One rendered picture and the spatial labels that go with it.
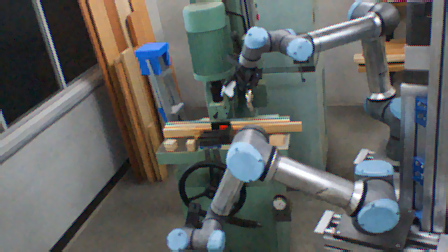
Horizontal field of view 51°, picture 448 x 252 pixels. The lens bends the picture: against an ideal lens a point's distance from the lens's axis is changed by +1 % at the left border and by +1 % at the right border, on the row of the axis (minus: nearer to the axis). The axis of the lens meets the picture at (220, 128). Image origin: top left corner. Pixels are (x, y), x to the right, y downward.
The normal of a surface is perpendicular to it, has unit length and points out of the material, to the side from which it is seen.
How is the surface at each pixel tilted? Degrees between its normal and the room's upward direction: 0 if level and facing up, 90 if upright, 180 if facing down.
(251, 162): 86
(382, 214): 93
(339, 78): 90
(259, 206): 90
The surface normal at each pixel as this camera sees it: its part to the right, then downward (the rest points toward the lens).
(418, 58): -0.50, 0.44
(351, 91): -0.26, 0.45
